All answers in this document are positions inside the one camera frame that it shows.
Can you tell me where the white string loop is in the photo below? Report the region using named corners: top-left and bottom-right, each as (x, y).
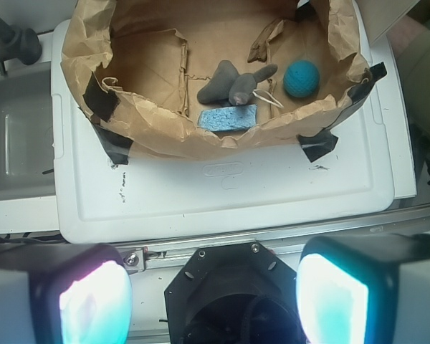
top-left (252, 89), bottom-right (285, 109)

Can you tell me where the aluminum frame rail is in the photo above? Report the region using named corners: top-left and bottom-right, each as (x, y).
top-left (115, 204), bottom-right (430, 273)

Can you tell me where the black octagonal mount plate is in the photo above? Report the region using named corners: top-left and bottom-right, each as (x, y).
top-left (164, 242), bottom-right (307, 343)

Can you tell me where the black tape piece left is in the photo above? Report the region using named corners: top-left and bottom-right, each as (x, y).
top-left (83, 73), bottom-right (133, 165)

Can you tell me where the blue sponge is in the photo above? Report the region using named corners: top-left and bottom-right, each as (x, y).
top-left (198, 104), bottom-right (257, 133)

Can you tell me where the teal knitted ball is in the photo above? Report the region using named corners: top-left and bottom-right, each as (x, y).
top-left (283, 60), bottom-right (320, 98)

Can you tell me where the gray plastic tub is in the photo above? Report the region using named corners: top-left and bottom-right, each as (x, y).
top-left (0, 62), bottom-right (55, 201)

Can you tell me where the black tape piece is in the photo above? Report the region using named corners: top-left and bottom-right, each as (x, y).
top-left (83, 73), bottom-right (133, 165)
top-left (297, 129), bottom-right (339, 163)

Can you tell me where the brown paper bag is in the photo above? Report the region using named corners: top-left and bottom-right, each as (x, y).
top-left (61, 1), bottom-right (373, 160)

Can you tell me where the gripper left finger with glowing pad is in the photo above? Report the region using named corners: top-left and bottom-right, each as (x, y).
top-left (0, 244), bottom-right (132, 343)

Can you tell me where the black tape piece right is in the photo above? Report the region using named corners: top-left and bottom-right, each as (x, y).
top-left (297, 129), bottom-right (339, 163)

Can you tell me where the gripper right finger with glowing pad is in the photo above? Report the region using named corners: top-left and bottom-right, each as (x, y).
top-left (296, 234), bottom-right (430, 343)

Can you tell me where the white plastic bin lid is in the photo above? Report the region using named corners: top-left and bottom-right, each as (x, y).
top-left (52, 20), bottom-right (394, 243)

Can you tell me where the gray plush animal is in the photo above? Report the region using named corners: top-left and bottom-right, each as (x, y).
top-left (196, 60), bottom-right (278, 106)

